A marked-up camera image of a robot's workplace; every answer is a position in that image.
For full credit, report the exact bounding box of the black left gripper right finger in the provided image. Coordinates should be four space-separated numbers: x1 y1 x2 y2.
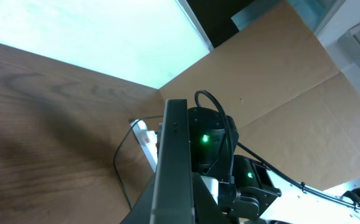
192 173 231 224

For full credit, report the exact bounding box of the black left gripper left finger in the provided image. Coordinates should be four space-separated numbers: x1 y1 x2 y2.
121 175 155 224

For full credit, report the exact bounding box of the black charging cable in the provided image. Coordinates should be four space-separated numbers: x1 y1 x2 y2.
113 115 164 210

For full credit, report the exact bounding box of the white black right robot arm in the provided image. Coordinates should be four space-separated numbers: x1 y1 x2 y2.
188 107 360 223

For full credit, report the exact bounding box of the white power strip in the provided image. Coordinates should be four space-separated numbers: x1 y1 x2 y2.
131 119 158 172

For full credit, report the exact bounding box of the brown cardboard sheet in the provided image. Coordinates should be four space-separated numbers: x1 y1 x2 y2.
160 1 360 190

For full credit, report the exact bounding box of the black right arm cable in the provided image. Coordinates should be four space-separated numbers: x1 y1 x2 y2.
194 90 360 215

